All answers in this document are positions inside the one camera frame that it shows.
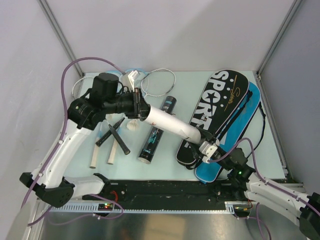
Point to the blue racket right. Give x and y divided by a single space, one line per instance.
140 76

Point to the blue racket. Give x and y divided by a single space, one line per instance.
140 76
96 148

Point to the blue racket left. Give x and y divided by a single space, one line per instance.
96 148

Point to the black shuttlecock tube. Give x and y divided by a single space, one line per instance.
148 150

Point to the white shuttlecock tube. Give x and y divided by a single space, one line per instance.
168 123

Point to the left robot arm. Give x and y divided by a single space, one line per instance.
83 115

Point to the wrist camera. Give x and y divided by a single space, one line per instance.
129 78
207 150

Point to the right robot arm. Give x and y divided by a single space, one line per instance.
300 208

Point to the white racket right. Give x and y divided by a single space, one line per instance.
157 83

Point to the feather shuttlecock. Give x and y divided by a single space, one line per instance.
132 125

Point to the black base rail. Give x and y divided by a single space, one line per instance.
173 195

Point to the black sport racket bag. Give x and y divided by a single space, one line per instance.
220 98

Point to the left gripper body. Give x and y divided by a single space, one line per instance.
129 104

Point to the blue racket bag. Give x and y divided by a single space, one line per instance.
234 131

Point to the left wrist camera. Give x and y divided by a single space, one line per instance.
129 78

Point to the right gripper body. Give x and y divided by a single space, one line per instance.
219 156

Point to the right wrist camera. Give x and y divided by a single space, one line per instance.
207 150

